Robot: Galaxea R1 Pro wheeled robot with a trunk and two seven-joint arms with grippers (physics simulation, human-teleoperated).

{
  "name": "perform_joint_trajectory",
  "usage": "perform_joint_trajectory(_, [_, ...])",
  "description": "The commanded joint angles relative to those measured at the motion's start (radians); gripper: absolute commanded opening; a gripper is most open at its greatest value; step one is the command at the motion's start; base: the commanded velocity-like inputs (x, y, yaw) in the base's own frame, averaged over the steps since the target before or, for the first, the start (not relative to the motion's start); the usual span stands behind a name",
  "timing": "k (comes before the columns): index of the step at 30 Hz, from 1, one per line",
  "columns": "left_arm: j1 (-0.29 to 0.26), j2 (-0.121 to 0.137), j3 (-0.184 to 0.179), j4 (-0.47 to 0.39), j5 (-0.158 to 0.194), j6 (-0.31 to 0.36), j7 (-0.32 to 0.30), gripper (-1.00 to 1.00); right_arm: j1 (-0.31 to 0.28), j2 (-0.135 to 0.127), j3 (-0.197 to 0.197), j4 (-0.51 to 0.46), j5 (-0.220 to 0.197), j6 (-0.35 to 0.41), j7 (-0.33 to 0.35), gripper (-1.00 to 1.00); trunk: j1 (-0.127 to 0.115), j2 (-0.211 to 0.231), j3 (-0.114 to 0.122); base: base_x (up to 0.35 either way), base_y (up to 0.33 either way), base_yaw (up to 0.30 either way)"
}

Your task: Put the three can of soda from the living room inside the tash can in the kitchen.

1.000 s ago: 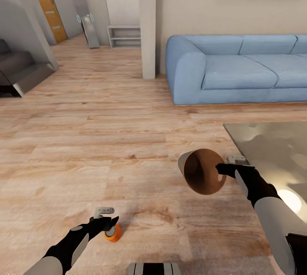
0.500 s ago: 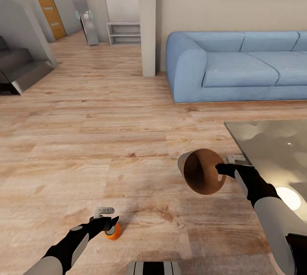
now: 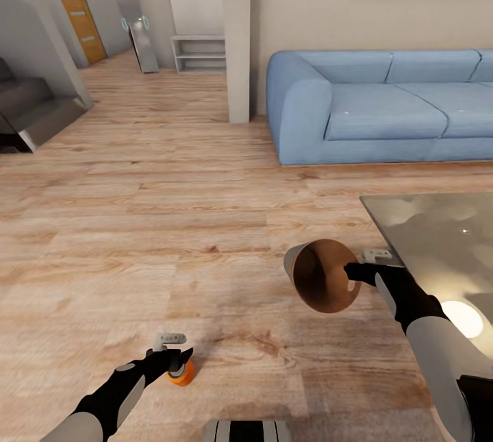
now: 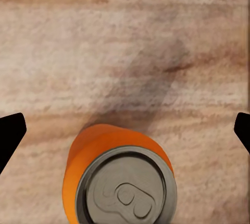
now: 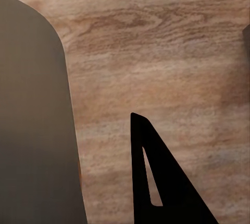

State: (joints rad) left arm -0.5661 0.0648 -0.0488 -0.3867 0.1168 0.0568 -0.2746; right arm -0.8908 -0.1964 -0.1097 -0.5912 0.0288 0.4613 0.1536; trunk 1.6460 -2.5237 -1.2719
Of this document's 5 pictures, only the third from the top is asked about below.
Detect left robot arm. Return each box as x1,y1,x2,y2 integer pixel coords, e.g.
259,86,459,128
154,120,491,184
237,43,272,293
38,333,194,442

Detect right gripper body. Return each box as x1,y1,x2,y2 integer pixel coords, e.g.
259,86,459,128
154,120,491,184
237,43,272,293
346,262,376,284

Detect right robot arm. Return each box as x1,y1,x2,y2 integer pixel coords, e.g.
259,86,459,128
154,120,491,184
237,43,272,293
346,248,493,442

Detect can of soda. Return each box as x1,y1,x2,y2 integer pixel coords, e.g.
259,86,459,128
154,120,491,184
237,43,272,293
168,359,195,386

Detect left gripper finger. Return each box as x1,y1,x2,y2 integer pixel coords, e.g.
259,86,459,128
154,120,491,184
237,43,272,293
181,348,194,366

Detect trash can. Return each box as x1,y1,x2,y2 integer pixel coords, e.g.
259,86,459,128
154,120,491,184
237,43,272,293
283,238,362,314

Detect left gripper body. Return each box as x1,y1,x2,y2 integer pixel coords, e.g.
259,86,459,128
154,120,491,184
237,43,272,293
146,348,183,380

